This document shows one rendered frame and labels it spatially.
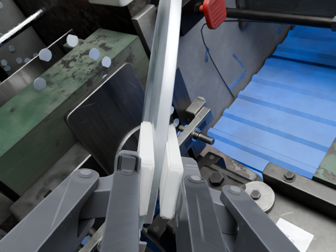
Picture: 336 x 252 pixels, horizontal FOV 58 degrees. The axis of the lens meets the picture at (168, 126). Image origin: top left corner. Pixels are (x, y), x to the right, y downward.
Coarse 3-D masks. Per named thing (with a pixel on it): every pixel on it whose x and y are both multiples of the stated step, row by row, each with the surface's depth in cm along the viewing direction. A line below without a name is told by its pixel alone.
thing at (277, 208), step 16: (208, 176) 51; (224, 176) 50; (240, 176) 53; (256, 192) 48; (272, 192) 48; (272, 208) 47; (288, 208) 47; (304, 208) 46; (288, 224) 45; (304, 224) 44; (320, 224) 44; (304, 240) 43; (320, 240) 42
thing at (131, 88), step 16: (128, 64) 49; (112, 80) 47; (128, 80) 50; (96, 96) 46; (112, 96) 48; (128, 96) 51; (80, 112) 45; (96, 112) 47; (112, 112) 49; (128, 112) 52; (80, 128) 46; (96, 128) 48; (112, 128) 50; (128, 128) 53; (96, 144) 49; (112, 144) 52; (128, 144) 54; (96, 160) 51; (112, 160) 53
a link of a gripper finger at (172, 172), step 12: (168, 132) 20; (168, 144) 18; (168, 156) 16; (180, 156) 17; (168, 168) 15; (180, 168) 15; (168, 180) 15; (180, 180) 15; (168, 192) 15; (168, 204) 15; (168, 216) 16
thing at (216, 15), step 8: (208, 0) 61; (216, 0) 63; (200, 8) 66; (208, 8) 62; (216, 8) 64; (224, 8) 66; (208, 16) 63; (216, 16) 65; (224, 16) 67; (208, 24) 65; (216, 24) 66
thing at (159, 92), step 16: (160, 0) 33; (176, 0) 19; (160, 16) 28; (176, 16) 19; (160, 32) 25; (176, 32) 19; (160, 48) 22; (176, 48) 18; (160, 64) 20; (160, 80) 18; (144, 96) 45; (160, 96) 18; (144, 112) 39; (160, 112) 18; (160, 128) 18; (160, 144) 18; (160, 160) 18
